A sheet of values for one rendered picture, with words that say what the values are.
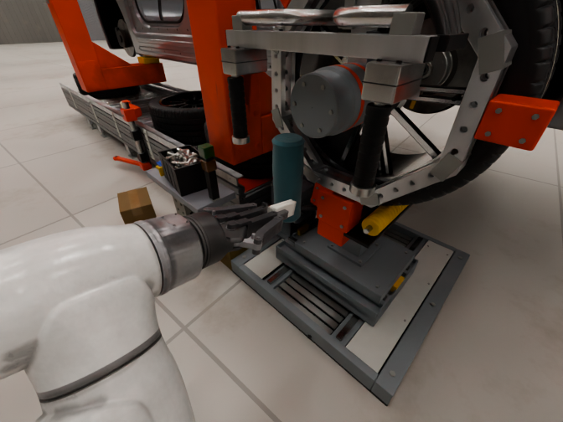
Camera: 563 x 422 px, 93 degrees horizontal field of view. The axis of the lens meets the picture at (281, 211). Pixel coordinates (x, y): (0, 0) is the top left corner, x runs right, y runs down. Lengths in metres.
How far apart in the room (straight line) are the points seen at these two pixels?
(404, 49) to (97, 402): 0.50
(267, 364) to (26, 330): 0.89
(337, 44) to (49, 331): 0.48
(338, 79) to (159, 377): 0.54
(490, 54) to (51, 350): 0.67
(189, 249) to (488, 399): 1.11
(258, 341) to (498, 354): 0.88
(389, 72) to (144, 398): 0.44
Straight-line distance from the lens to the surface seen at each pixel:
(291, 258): 1.17
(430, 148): 0.76
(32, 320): 0.28
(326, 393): 1.07
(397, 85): 0.41
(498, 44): 0.60
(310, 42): 0.52
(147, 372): 0.30
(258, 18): 0.61
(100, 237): 0.30
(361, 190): 0.47
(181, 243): 0.32
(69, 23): 2.81
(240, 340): 1.14
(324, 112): 0.57
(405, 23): 0.44
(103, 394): 0.29
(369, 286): 1.03
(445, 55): 1.19
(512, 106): 0.61
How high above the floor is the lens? 0.99
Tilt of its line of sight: 36 degrees down
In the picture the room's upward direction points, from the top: straight up
